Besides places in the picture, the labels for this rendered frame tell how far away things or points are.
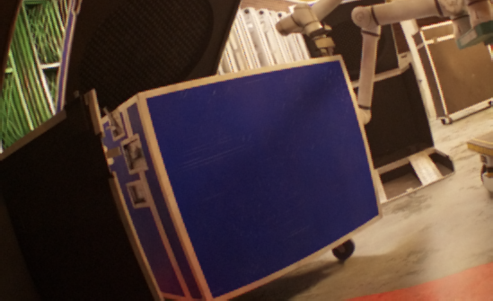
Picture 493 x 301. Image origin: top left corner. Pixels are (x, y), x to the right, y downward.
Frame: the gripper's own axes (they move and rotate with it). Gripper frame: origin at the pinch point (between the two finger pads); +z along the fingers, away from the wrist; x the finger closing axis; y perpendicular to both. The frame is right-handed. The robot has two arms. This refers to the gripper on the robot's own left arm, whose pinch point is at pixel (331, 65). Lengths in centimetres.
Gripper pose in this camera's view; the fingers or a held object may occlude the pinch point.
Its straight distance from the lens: 253.3
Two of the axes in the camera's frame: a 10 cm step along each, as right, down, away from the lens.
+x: -7.8, 2.1, -5.9
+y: -5.0, 3.6, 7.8
